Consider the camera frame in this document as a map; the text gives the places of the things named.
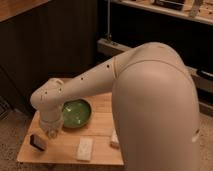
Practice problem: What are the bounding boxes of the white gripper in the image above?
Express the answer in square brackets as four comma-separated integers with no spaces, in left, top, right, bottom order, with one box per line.
[39,115,63,139]

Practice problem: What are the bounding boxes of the green bowl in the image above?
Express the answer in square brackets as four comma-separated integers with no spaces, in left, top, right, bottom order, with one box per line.
[62,99,92,129]

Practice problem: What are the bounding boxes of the wooden upper shelf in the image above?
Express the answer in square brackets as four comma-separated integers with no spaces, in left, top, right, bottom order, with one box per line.
[112,0,213,26]

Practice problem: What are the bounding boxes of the vertical metal pole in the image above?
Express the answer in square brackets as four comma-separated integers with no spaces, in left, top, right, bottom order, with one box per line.
[107,0,111,42]

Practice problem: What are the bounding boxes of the white rectangular block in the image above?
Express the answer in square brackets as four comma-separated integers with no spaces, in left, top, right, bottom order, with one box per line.
[77,138,93,161]

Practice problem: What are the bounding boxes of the black eraser block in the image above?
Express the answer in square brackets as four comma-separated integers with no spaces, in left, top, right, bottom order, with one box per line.
[30,134,46,151]

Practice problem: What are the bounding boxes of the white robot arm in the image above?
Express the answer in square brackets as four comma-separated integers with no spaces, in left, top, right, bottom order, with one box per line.
[30,42,200,171]

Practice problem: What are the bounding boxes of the wooden table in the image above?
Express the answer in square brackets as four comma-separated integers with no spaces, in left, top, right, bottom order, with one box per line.
[17,93,123,166]

